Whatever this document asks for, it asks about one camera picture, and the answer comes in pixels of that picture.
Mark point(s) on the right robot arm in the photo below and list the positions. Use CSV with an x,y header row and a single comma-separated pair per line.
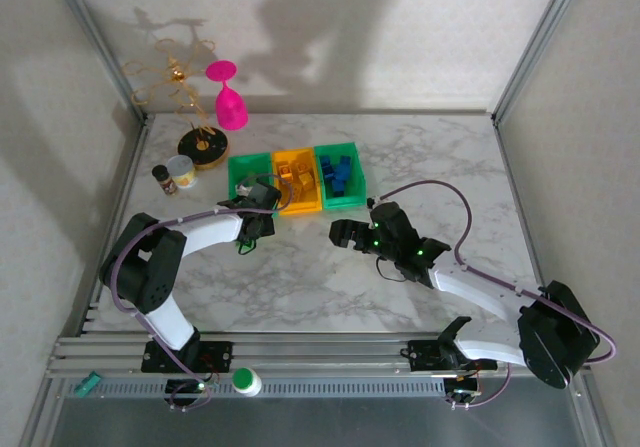
x,y
475,292

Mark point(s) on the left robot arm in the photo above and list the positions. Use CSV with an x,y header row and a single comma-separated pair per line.
x,y
210,227

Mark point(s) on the green plastic bin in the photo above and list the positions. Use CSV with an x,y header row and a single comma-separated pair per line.
x,y
245,172
357,187

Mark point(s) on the yellow plastic bin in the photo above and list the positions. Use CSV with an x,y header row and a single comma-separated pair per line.
x,y
300,207

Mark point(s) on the white jar with yellow label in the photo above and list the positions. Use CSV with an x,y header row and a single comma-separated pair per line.
x,y
181,169

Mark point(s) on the pink plastic wine glass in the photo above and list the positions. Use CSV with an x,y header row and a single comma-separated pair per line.
x,y
230,109

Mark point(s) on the small dark spice bottle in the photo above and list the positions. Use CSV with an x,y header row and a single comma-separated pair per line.
x,y
164,179

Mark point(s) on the white bottle with green cap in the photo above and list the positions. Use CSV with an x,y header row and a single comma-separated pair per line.
x,y
246,381

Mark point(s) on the teal plastic connector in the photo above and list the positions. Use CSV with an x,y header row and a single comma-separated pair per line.
x,y
87,383

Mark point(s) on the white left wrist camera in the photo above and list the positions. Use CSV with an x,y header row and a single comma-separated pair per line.
x,y
245,190

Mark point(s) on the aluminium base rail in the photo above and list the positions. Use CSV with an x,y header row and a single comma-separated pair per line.
x,y
320,354

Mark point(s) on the aluminium frame post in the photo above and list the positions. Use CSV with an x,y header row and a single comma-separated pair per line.
x,y
100,42
535,42

